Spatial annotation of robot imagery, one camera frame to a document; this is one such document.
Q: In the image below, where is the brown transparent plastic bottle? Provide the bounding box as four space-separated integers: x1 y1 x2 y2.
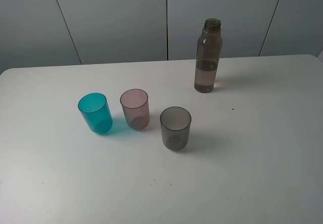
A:
194 18 223 93

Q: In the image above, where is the grey transparent plastic cup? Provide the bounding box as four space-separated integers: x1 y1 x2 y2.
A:
159 106 192 151

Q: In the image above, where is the pink transparent plastic cup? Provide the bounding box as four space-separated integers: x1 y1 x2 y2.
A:
120 89 150 130

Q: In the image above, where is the teal transparent plastic cup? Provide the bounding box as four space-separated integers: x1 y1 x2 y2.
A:
78 93 113 135

